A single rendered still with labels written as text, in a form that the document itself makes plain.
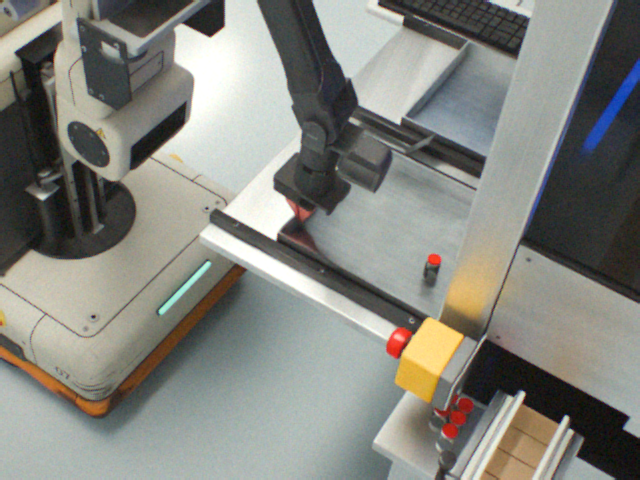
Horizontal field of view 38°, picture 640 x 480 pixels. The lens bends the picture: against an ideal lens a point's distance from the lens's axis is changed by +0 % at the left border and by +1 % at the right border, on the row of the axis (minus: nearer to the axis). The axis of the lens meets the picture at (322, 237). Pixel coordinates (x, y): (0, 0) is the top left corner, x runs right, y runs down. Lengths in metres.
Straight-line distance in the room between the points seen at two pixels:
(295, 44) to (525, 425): 0.57
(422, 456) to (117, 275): 1.09
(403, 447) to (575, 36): 0.61
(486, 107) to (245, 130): 1.29
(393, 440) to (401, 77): 0.74
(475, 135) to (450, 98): 0.10
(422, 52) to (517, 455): 0.86
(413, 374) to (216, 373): 1.20
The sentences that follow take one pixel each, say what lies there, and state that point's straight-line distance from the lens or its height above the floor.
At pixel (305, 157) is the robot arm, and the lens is 1.28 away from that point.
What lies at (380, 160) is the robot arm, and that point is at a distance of 1.24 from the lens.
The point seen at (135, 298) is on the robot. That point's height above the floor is 0.28.
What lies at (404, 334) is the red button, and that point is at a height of 1.01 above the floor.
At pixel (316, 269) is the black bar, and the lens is 1.36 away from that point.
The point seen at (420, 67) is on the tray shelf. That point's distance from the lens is 1.75.
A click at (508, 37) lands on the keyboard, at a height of 0.83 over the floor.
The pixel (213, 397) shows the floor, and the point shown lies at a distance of 2.27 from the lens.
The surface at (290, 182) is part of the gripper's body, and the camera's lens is 1.34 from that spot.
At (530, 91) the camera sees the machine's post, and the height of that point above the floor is 1.40.
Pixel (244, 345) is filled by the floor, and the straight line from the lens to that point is 2.35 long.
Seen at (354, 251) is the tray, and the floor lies 0.88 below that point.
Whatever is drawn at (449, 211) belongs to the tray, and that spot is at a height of 0.88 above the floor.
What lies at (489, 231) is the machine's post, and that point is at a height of 1.20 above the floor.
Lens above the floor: 1.97
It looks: 50 degrees down
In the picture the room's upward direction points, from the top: 7 degrees clockwise
